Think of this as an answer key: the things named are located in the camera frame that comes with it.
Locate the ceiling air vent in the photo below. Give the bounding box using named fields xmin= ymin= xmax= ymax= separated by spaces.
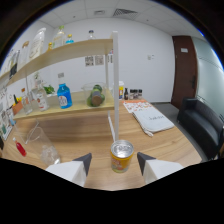
xmin=112 ymin=8 xmax=139 ymax=20

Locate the wooden two-tier shelf rack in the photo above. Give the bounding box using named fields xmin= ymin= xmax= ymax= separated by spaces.
xmin=0 ymin=30 xmax=121 ymax=143

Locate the brown door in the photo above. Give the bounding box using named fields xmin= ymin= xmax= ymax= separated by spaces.
xmin=170 ymin=35 xmax=199 ymax=110

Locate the clear bottle orange cap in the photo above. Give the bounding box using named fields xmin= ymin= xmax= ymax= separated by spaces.
xmin=20 ymin=87 xmax=34 ymax=116

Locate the green potted plant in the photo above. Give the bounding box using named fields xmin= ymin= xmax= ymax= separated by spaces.
xmin=42 ymin=84 xmax=56 ymax=96

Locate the yellow drink can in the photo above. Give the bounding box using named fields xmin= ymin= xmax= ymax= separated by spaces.
xmin=110 ymin=139 xmax=135 ymax=174

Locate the clear jar cork lid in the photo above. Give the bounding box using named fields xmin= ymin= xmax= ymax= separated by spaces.
xmin=17 ymin=40 xmax=31 ymax=70

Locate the clear drinking glass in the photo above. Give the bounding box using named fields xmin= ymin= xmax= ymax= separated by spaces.
xmin=25 ymin=126 xmax=62 ymax=167

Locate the dark wooden muddler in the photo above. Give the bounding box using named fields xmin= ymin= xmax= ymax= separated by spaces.
xmin=91 ymin=87 xmax=103 ymax=108

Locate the clear bottle red label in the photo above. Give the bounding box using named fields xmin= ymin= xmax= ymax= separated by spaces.
xmin=34 ymin=79 xmax=51 ymax=112

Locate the small red liquid bottle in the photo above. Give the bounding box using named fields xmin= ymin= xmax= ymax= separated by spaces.
xmin=12 ymin=136 xmax=28 ymax=158

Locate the yellow bottle red cap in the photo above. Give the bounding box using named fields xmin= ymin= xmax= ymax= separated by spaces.
xmin=118 ymin=80 xmax=126 ymax=101

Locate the blue liquid bottle grey cap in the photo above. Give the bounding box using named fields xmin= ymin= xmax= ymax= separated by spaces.
xmin=56 ymin=72 xmax=74 ymax=110

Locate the clear bottle blue cap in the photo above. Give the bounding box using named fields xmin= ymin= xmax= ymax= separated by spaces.
xmin=87 ymin=29 xmax=97 ymax=41

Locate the orange pot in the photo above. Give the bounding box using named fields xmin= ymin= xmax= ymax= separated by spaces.
xmin=11 ymin=99 xmax=25 ymax=116

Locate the clear jar of limes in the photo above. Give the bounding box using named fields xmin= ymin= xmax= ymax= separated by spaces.
xmin=81 ymin=81 xmax=108 ymax=108

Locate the blue bottle yellow cap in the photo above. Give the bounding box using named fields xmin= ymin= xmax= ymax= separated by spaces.
xmin=65 ymin=33 xmax=75 ymax=46

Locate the white folded towel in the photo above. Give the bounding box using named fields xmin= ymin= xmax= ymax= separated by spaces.
xmin=131 ymin=106 xmax=176 ymax=138

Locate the black sofa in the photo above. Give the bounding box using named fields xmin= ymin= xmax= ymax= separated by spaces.
xmin=176 ymin=96 xmax=224 ymax=161

